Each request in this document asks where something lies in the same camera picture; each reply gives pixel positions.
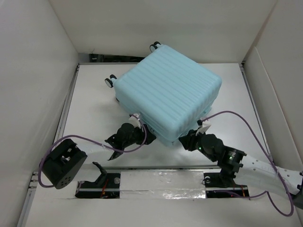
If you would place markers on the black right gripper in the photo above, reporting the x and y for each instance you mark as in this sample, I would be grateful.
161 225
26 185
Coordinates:
188 141

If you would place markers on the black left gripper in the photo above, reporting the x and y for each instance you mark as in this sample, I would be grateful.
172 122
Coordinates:
140 133

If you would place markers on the light blue hardshell suitcase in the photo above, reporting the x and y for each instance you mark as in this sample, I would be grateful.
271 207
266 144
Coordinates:
168 90

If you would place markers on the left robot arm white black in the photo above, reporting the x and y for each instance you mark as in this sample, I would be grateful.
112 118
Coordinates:
64 158

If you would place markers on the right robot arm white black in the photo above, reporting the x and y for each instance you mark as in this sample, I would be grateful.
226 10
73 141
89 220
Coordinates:
243 169

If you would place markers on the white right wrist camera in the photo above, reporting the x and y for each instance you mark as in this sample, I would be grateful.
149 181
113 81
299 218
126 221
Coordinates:
204 125

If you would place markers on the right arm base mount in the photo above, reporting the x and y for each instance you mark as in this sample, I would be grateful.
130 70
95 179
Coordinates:
215 187

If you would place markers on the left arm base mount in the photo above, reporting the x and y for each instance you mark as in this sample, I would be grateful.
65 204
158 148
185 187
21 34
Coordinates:
106 186

